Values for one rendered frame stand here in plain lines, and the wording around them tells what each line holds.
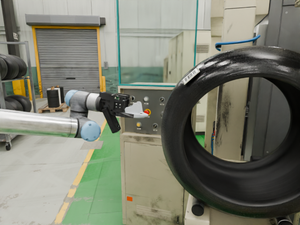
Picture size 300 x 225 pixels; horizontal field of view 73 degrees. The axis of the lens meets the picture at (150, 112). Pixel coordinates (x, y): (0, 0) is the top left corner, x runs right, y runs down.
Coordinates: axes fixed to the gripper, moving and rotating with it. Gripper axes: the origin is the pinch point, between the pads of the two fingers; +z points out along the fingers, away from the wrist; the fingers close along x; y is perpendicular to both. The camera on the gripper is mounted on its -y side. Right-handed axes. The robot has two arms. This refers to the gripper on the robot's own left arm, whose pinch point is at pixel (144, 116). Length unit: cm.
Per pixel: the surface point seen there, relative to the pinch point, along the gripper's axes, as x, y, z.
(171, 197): 61, -78, 11
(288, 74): -12.2, 22.8, 41.9
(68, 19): 698, 137, -572
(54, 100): 442, -137, -425
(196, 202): -7.7, -26.2, 25.4
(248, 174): 15, -22, 46
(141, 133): 66, -34, -20
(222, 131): 27.3, -8.0, 32.7
